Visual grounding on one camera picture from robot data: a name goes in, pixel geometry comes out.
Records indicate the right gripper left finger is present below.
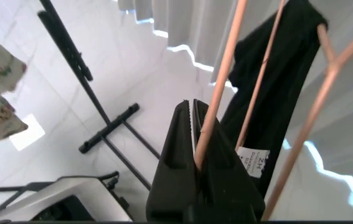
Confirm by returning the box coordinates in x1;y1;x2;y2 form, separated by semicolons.
146;100;200;222

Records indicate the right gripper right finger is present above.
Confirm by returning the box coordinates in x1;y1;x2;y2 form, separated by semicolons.
192;98;266;222

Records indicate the pink clothes hanger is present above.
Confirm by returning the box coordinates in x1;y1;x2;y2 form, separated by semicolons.
235;0;288;152
193;0;353;222

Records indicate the black short-sleeved shirt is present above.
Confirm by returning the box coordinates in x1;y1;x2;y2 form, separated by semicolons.
221;0;329;198

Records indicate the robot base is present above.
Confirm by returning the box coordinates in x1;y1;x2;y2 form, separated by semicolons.
0;170;133;223

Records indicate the black clothes rack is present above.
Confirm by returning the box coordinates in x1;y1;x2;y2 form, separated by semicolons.
37;0;161;191

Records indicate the white curtain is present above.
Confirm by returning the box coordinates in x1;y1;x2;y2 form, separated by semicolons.
116;0;353;209

